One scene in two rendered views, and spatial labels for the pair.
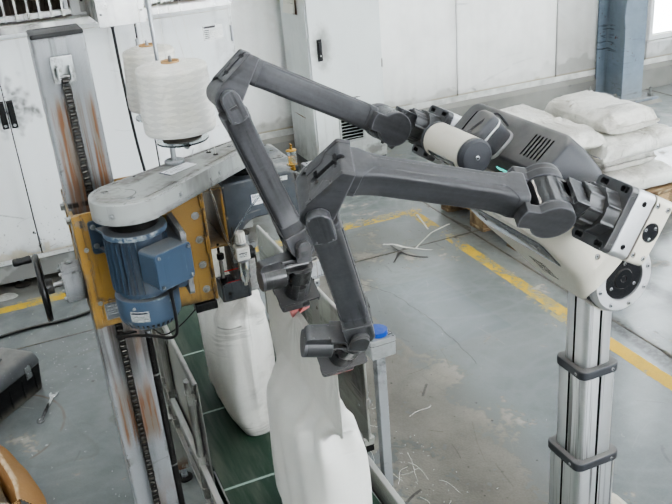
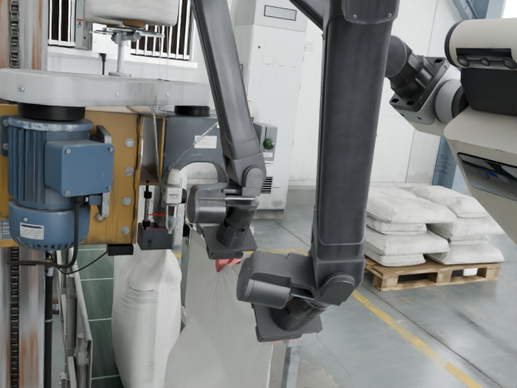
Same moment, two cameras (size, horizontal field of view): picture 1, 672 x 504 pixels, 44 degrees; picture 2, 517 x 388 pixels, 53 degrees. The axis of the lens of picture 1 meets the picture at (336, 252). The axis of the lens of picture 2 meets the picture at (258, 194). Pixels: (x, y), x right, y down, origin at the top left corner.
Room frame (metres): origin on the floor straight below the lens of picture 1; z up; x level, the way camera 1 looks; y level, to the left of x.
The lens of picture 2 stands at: (0.78, 0.11, 1.46)
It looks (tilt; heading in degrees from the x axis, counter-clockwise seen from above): 13 degrees down; 357
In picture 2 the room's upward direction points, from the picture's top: 6 degrees clockwise
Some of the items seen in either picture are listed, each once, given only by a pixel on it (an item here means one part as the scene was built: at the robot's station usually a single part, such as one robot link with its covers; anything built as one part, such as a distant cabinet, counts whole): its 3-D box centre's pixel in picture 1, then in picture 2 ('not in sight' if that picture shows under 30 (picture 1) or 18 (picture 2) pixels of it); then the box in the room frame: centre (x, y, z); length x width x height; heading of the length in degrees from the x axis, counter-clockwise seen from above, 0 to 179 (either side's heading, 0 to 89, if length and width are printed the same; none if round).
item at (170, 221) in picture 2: (244, 270); (171, 216); (1.98, 0.25, 1.11); 0.03 x 0.03 x 0.06
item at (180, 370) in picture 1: (166, 360); (74, 317); (2.51, 0.63, 0.53); 1.05 x 0.02 x 0.41; 21
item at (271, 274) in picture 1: (283, 262); (223, 192); (1.72, 0.12, 1.24); 0.11 x 0.09 x 0.12; 111
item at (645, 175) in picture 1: (618, 176); (458, 250); (4.81, -1.79, 0.20); 0.67 x 0.43 x 0.15; 111
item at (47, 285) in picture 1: (41, 288); not in sight; (1.92, 0.76, 1.13); 0.18 x 0.11 x 0.18; 21
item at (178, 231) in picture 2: (250, 268); (177, 220); (2.05, 0.24, 1.07); 0.03 x 0.01 x 0.13; 111
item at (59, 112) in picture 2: (132, 219); (51, 110); (1.80, 0.46, 1.35); 0.12 x 0.12 x 0.04
